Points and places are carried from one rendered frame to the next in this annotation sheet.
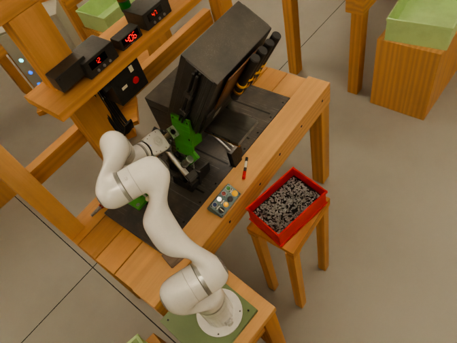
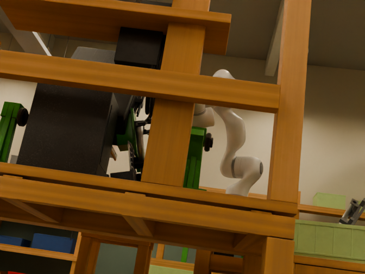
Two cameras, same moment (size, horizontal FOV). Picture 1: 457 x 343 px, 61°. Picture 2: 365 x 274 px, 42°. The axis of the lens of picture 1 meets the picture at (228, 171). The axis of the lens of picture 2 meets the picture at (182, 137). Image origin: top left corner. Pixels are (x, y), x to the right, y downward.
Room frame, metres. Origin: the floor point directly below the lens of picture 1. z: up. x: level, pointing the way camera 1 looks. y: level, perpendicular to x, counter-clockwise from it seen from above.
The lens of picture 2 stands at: (2.62, 1.60, 0.55)
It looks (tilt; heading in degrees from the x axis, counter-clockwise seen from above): 18 degrees up; 222
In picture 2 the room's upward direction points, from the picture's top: 9 degrees clockwise
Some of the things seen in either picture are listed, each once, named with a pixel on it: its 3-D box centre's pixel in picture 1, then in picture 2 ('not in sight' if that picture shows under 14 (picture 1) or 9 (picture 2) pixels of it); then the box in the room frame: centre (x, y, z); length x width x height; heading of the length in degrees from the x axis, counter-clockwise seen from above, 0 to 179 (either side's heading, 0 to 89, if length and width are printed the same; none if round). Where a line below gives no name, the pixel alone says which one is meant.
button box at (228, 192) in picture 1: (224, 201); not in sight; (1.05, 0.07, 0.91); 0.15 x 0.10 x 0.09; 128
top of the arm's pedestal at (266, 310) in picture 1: (222, 315); not in sight; (0.57, 0.22, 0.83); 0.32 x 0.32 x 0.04; 33
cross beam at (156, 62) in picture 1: (131, 86); (95, 75); (1.69, 0.33, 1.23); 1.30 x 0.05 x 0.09; 128
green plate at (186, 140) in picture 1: (187, 131); (127, 133); (1.30, 0.12, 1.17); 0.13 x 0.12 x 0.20; 128
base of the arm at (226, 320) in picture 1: (214, 305); not in sight; (0.56, 0.22, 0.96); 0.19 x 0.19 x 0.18
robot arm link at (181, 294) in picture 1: (192, 292); (244, 178); (0.55, 0.25, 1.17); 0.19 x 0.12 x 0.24; 104
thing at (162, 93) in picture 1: (186, 108); (71, 135); (1.57, 0.10, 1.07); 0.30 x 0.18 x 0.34; 128
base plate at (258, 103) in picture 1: (202, 153); not in sight; (1.40, 0.10, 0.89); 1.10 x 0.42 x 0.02; 128
